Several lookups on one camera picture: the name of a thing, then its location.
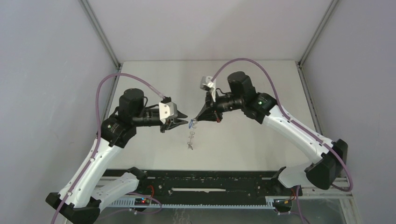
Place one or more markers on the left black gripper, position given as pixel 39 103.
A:
pixel 166 125

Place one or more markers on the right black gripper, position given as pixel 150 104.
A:
pixel 210 112

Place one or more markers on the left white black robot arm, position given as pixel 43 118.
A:
pixel 80 201

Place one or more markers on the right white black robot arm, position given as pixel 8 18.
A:
pixel 325 155

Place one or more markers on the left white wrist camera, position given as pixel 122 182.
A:
pixel 167 111

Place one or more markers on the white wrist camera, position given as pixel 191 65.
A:
pixel 208 85
pixel 167 111

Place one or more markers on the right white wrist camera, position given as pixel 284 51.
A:
pixel 208 85

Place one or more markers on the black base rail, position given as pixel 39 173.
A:
pixel 214 187

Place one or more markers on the grey cable duct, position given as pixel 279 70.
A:
pixel 131 202

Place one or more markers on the left aluminium frame post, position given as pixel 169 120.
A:
pixel 92 18

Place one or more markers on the aluminium frame post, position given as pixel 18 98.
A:
pixel 318 31
pixel 92 18

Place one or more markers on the right aluminium frame post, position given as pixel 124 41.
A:
pixel 318 31

